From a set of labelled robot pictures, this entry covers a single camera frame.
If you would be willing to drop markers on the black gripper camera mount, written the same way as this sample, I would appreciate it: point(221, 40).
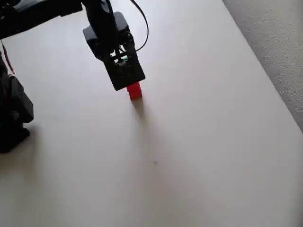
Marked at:
point(125, 75)

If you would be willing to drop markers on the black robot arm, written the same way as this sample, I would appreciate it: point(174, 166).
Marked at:
point(35, 14)

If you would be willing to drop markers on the red cube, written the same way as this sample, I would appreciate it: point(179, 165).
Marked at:
point(134, 87)
point(136, 95)

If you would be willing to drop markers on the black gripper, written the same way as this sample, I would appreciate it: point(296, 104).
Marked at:
point(127, 75)

